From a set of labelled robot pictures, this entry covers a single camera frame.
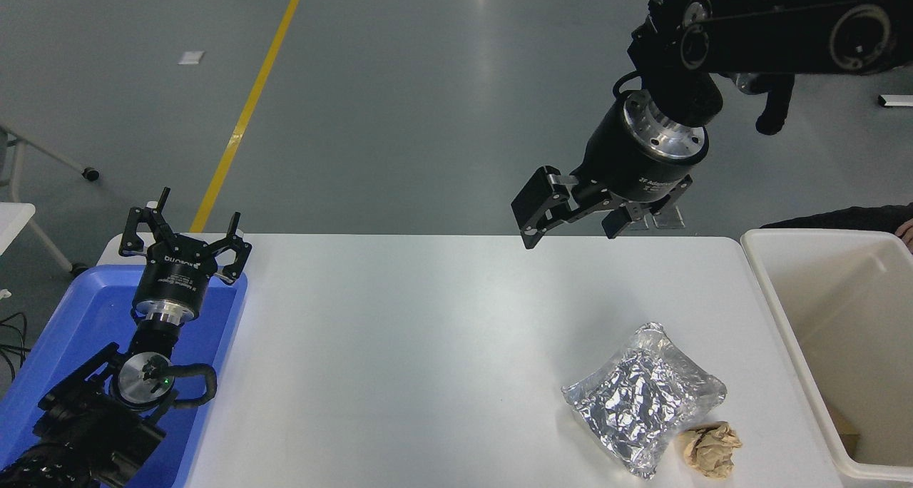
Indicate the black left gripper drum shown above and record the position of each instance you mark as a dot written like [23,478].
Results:
[175,277]

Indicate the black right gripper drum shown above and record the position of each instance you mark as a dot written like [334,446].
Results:
[620,163]

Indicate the silver foil plate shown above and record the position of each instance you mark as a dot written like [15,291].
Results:
[642,402]

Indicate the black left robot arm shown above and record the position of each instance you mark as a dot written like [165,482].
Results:
[85,438]

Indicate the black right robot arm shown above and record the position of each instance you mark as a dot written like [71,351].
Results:
[777,31]

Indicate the person's hand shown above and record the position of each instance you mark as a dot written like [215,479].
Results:
[908,232]

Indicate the blue plastic tray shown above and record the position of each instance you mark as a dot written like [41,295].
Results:
[85,309]

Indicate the white side table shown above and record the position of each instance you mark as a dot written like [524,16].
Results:
[13,224]

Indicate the person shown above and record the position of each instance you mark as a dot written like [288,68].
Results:
[842,218]

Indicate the large pale plastic bin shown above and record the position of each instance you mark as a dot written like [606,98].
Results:
[856,317]

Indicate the crumpled tan paper ball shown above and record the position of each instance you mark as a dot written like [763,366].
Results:
[710,449]

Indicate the white flat bar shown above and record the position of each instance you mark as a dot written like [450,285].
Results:
[897,100]

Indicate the grey wheeled metal frame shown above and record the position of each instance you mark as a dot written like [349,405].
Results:
[53,156]

